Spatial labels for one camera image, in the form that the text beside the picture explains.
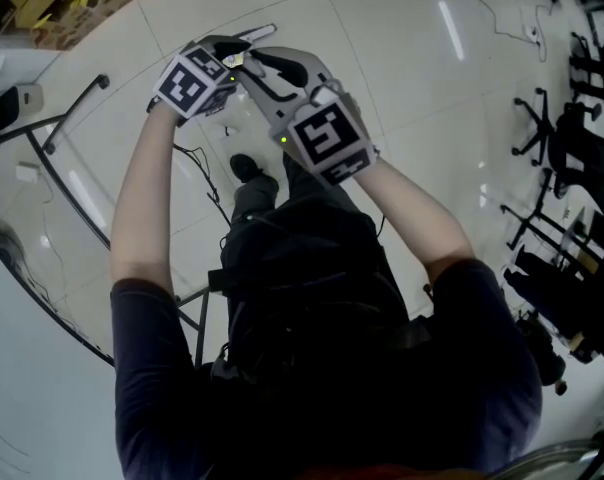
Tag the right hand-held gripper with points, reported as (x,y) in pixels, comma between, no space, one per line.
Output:
(327,135)

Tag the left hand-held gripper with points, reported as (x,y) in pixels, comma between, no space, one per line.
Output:
(184,88)

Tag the white broom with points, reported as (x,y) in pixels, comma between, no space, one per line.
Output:
(257,31)

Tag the person's left forearm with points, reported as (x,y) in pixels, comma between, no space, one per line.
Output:
(137,208)

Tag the person's right forearm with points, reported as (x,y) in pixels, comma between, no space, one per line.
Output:
(412,213)

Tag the person's left black shoe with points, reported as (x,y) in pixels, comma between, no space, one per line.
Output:
(244,168)

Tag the person's right leg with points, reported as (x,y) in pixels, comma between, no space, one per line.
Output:
(307,188)

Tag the person's leg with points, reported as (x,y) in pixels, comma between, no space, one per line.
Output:
(307,188)
(254,200)

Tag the person's left leg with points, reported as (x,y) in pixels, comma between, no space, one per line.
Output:
(254,200)

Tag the white floor appliance dark opening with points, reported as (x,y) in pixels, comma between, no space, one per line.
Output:
(27,100)

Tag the white cabinet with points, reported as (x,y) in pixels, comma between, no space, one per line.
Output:
(12,63)

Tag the white power adapter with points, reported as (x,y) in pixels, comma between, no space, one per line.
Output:
(28,173)

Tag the white floor plug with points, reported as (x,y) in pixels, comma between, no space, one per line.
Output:
(532,34)

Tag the black office chair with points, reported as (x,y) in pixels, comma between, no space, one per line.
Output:
(582,138)

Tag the person's dark shirt torso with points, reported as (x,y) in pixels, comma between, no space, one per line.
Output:
(332,393)

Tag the grey table with black frame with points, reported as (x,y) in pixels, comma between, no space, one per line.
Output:
(32,393)

